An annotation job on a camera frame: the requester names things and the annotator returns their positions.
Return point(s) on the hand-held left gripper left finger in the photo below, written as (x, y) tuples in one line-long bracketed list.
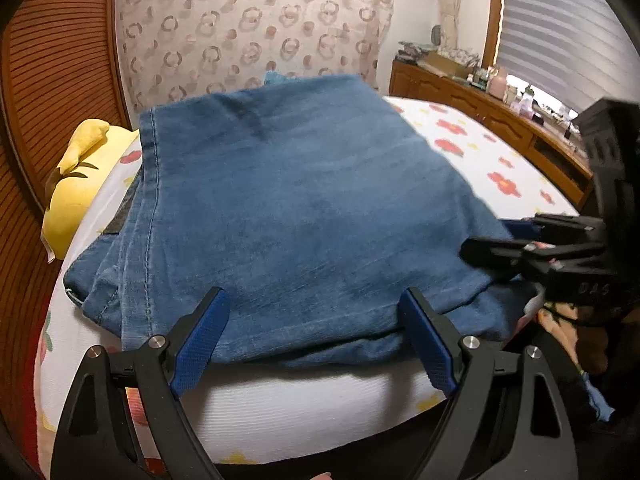
[(200, 345)]

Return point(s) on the colourful floral blanket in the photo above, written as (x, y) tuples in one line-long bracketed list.
[(547, 322)]

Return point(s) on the pale pink bottle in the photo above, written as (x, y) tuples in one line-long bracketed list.
[(525, 104)]

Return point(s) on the cream drape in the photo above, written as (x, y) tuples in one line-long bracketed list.
[(450, 5)]

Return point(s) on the patterned pink pillow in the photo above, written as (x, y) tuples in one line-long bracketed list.
[(250, 20)]

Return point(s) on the grey striped window blind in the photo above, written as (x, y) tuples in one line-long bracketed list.
[(560, 35)]

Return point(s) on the wooden window frame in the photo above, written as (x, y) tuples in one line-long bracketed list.
[(495, 10)]

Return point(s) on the blue denim pants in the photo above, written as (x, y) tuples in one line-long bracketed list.
[(300, 200)]

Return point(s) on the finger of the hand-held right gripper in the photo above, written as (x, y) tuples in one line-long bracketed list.
[(510, 255), (565, 225)]

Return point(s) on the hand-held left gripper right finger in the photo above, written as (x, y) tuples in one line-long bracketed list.
[(430, 340)]

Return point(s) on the blue cloth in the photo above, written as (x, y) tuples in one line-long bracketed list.
[(600, 400)]

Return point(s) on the flat cardboard box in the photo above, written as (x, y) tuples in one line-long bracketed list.
[(445, 62)]

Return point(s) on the wooden slatted headboard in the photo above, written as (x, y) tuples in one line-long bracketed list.
[(50, 85)]

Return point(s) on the pink jar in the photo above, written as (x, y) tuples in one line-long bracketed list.
[(497, 82)]

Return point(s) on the yellow plush toy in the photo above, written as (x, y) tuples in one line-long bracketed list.
[(75, 195)]

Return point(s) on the wooden cabinet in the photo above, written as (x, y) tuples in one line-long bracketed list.
[(450, 92)]

